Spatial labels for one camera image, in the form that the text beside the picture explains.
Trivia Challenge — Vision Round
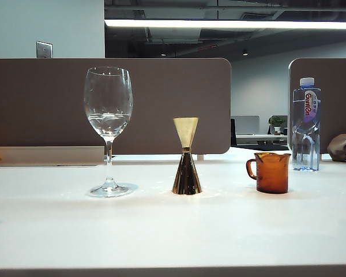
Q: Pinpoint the small amber measuring cup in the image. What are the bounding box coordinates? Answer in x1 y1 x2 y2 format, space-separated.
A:
246 152 292 194

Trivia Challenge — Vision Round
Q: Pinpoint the gold double-cone jigger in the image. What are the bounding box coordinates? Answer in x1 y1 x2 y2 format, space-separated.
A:
171 117 203 196

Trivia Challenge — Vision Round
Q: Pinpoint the clear wine glass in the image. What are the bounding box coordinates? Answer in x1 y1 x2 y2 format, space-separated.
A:
83 66 134 199

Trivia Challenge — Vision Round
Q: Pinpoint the clear plastic water bottle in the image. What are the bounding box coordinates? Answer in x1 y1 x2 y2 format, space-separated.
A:
288 77 322 173

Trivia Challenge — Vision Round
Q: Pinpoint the wide brown desk partition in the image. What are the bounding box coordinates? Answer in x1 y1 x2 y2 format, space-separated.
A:
0 57 232 155

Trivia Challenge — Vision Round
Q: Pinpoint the black office chair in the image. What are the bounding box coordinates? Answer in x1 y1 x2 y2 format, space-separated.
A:
230 118 238 147

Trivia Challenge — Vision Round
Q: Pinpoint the grey background screen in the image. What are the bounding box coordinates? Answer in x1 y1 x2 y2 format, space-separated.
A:
232 115 261 136

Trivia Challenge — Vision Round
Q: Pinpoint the white background desk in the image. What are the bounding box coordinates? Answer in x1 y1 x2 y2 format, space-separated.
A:
236 133 289 151

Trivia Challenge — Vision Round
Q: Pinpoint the small green potted plant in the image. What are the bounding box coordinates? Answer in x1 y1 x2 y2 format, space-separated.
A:
269 115 288 136

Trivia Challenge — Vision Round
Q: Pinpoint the long ceiling light strip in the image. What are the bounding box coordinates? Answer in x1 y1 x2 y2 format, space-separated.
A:
104 18 346 30

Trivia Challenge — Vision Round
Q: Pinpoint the narrow brown desk partition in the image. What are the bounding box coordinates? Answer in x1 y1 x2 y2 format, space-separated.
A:
288 57 346 154

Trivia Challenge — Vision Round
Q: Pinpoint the metal wall switch plate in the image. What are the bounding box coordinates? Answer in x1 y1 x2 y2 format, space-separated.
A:
36 40 54 58

